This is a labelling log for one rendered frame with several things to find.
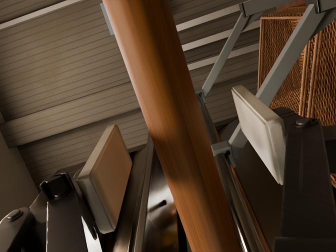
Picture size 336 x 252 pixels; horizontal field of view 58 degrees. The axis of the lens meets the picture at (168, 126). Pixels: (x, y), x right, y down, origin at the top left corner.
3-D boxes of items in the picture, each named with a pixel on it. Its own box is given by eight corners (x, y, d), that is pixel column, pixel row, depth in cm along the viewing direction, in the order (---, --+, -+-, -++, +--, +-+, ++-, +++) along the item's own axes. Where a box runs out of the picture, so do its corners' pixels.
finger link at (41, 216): (85, 249, 12) (17, 268, 12) (109, 184, 17) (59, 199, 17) (70, 218, 11) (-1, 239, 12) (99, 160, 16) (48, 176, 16)
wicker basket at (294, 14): (370, 132, 113) (296, 153, 116) (305, 96, 166) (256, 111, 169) (356, -2, 98) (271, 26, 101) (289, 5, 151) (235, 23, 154)
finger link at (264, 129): (264, 123, 12) (283, 117, 12) (230, 87, 19) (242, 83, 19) (279, 187, 13) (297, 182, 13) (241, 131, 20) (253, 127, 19)
